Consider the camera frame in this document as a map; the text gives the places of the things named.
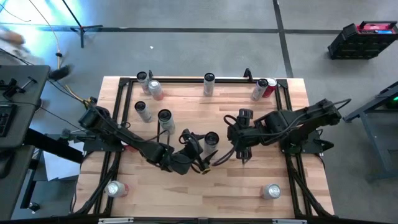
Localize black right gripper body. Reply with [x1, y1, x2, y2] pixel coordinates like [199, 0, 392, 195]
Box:
[227, 121, 261, 149]

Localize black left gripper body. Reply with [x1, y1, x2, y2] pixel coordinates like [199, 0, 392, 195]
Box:
[179, 129, 209, 174]

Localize person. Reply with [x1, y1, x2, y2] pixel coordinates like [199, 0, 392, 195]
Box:
[0, 24, 73, 82]

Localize black desk clamp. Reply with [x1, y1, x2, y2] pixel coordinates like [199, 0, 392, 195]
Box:
[0, 77, 25, 99]

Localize black computer mouse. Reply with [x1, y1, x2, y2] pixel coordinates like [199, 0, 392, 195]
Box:
[0, 152, 16, 180]

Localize black aluminium table frame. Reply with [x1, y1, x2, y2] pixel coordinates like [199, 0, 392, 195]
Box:
[73, 76, 336, 218]

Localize tall white can teal palms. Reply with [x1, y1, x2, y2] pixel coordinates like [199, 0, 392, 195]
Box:
[203, 72, 216, 97]

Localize black device green light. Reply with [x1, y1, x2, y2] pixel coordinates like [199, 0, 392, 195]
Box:
[384, 93, 398, 110]

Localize dark grey desk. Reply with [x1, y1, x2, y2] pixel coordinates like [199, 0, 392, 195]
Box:
[0, 144, 35, 221]
[0, 64, 51, 149]

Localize tall white can green palms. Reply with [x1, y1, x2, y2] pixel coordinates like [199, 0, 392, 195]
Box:
[251, 78, 269, 102]

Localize grey metal table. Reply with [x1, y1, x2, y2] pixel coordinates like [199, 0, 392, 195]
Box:
[341, 80, 398, 183]

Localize black crossbeam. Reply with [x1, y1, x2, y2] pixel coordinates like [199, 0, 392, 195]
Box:
[9, 213, 398, 224]

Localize white floor sheet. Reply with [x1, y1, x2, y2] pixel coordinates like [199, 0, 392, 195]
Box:
[42, 139, 86, 182]

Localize black and red tool case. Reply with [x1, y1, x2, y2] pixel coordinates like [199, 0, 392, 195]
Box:
[327, 20, 398, 60]

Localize black keyboard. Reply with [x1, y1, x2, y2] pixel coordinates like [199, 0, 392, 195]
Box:
[0, 104, 18, 138]

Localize black desk foot bar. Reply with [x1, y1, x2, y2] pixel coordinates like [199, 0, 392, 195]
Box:
[23, 128, 85, 164]

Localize black tripod stand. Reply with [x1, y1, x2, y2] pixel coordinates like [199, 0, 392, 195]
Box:
[61, 0, 104, 49]

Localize silver metal bracket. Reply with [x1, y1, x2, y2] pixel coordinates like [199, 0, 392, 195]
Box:
[98, 217, 134, 224]
[272, 218, 308, 224]

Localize wooden shelf black metal legs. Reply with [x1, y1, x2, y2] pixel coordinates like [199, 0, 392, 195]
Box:
[155, 113, 253, 169]

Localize yellow extension cable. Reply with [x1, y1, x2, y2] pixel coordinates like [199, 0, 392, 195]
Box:
[28, 0, 91, 106]

